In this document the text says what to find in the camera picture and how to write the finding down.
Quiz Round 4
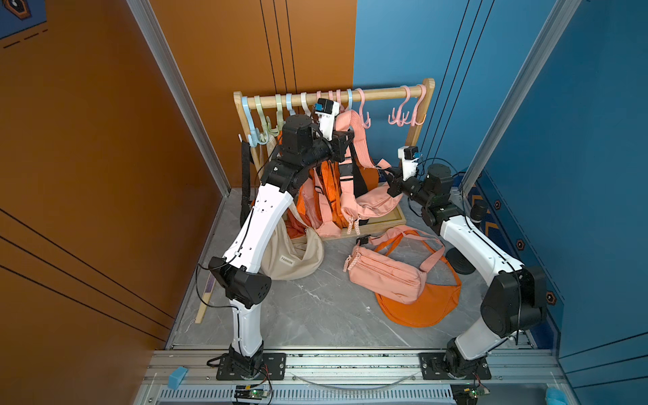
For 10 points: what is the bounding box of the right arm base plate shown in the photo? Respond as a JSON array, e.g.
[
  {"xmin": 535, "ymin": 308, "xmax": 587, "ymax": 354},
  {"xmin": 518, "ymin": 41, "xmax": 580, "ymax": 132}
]
[{"xmin": 418, "ymin": 351, "xmax": 492, "ymax": 381}]

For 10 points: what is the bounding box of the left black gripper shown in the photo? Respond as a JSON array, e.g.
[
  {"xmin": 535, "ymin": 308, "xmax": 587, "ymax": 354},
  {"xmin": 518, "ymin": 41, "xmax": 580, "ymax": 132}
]
[{"xmin": 298, "ymin": 130, "xmax": 353, "ymax": 174}]

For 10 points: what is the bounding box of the light blue hook leftmost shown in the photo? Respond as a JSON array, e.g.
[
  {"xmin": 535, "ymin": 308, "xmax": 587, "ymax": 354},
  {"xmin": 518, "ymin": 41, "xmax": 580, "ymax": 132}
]
[{"xmin": 241, "ymin": 96, "xmax": 268, "ymax": 148}]

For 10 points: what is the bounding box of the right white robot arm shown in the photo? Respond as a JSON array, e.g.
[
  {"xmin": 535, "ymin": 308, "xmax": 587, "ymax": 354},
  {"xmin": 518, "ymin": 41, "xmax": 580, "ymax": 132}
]
[{"xmin": 386, "ymin": 163, "xmax": 547, "ymax": 377}]

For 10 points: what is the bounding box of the green circuit board left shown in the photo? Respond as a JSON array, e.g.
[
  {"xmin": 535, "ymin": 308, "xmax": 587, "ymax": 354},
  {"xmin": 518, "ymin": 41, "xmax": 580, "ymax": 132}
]
[{"xmin": 233, "ymin": 386, "xmax": 272, "ymax": 403}]

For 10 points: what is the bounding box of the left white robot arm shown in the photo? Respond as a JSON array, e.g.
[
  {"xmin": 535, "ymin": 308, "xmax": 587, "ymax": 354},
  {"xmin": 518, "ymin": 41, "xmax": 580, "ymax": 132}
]
[{"xmin": 208, "ymin": 115, "xmax": 354, "ymax": 377}]

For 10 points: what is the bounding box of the pink hook rightmost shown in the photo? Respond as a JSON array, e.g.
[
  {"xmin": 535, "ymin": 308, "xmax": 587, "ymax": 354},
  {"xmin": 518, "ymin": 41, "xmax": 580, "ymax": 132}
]
[{"xmin": 409, "ymin": 84, "xmax": 427, "ymax": 128}]

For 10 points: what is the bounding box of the circuit board right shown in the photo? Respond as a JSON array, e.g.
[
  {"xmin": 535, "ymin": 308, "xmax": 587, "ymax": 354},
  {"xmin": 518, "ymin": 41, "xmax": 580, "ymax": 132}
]
[{"xmin": 451, "ymin": 385, "xmax": 490, "ymax": 405}]

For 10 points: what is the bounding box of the pink bag middle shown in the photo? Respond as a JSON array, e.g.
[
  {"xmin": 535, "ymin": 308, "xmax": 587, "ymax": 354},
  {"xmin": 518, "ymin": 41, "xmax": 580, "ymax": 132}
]
[{"xmin": 300, "ymin": 170, "xmax": 342, "ymax": 239}]

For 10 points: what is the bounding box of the blue sponge block left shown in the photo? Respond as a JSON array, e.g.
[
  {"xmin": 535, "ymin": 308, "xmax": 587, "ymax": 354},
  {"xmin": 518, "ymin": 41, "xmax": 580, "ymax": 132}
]
[{"xmin": 167, "ymin": 366, "xmax": 188, "ymax": 391}]

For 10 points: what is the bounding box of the orange crescent bag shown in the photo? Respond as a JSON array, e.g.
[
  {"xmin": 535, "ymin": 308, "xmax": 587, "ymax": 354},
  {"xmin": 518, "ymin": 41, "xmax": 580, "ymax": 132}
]
[{"xmin": 375, "ymin": 253, "xmax": 462, "ymax": 328}]

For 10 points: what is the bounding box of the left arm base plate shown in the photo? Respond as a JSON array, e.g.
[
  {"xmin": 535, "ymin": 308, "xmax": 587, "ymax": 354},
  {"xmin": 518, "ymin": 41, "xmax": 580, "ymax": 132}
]
[{"xmin": 216, "ymin": 352, "xmax": 287, "ymax": 381}]

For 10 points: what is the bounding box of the pink hook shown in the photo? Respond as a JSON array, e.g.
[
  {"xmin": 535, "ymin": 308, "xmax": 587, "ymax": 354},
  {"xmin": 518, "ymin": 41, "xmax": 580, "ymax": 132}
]
[
  {"xmin": 409, "ymin": 84, "xmax": 427, "ymax": 128},
  {"xmin": 387, "ymin": 85, "xmax": 411, "ymax": 128}
]

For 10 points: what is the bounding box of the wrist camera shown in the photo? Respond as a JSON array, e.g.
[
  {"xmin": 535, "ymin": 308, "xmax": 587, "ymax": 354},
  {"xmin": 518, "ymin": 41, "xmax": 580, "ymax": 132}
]
[
  {"xmin": 314, "ymin": 98, "xmax": 341, "ymax": 141},
  {"xmin": 398, "ymin": 146, "xmax": 420, "ymax": 181}
]

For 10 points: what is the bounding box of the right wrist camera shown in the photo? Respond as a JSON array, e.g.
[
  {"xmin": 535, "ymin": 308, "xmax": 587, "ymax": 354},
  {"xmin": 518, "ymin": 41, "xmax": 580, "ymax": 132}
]
[{"xmin": 398, "ymin": 146, "xmax": 420, "ymax": 181}]

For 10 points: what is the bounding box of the beige crescent bag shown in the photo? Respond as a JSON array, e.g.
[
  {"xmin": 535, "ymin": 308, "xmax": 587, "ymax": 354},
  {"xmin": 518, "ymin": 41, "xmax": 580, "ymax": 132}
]
[{"xmin": 261, "ymin": 219, "xmax": 325, "ymax": 281}]

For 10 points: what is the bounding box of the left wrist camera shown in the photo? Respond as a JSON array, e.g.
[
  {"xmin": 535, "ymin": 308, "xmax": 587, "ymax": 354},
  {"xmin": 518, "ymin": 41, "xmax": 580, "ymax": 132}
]
[{"xmin": 314, "ymin": 98, "xmax": 341, "ymax": 141}]

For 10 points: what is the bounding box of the black strap bag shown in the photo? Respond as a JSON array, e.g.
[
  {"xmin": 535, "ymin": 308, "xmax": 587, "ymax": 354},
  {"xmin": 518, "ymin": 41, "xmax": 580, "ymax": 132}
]
[{"xmin": 240, "ymin": 142, "xmax": 252, "ymax": 226}]

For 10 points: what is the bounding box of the wooden clothes rack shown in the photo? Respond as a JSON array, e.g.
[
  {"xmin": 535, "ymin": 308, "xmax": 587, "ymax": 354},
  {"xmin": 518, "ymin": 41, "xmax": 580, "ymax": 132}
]
[{"xmin": 235, "ymin": 79, "xmax": 435, "ymax": 239}]

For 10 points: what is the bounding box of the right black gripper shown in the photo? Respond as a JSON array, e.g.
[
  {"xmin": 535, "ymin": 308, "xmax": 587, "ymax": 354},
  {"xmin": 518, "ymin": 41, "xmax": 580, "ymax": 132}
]
[{"xmin": 381, "ymin": 165, "xmax": 435, "ymax": 210}]

